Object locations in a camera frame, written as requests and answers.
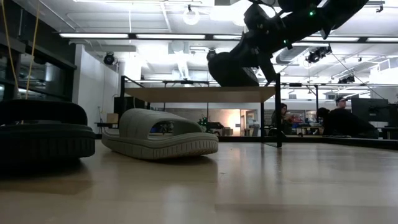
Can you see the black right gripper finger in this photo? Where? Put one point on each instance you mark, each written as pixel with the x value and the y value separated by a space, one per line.
pixel 269 68

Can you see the black slide sandal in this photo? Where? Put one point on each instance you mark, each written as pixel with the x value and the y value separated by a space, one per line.
pixel 230 73
pixel 43 140

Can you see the wooden shelf with black legs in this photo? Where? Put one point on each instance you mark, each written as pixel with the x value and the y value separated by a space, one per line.
pixel 199 94

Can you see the grey slide sandal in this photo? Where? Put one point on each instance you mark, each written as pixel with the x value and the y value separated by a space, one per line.
pixel 161 146

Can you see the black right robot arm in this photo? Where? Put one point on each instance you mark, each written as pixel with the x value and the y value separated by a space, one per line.
pixel 335 12

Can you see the black ceiling spot lamp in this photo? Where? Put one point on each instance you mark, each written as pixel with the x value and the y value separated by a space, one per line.
pixel 109 58
pixel 211 55
pixel 317 55

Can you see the person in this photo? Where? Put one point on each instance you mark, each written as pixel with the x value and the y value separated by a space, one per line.
pixel 348 124
pixel 281 119
pixel 341 102

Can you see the long ceiling light strip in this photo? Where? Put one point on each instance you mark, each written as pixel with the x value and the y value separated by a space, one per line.
pixel 93 35
pixel 329 39
pixel 171 36

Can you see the black monitor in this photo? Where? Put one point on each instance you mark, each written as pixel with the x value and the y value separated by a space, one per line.
pixel 370 112

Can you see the cardboard box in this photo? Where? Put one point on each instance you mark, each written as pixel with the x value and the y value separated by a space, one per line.
pixel 112 118

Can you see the dark glass cabinet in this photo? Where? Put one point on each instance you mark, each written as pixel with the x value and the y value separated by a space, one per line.
pixel 46 77

